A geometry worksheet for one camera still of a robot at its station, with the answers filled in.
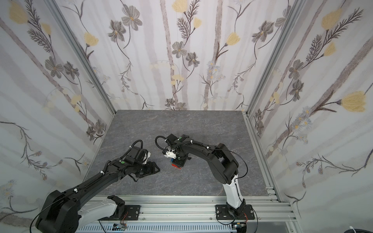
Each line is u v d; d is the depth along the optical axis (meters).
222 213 0.73
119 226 0.70
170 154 0.82
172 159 0.80
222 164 0.51
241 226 0.72
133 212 0.73
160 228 0.70
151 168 0.74
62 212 0.40
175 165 0.82
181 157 0.76
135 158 0.66
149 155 0.84
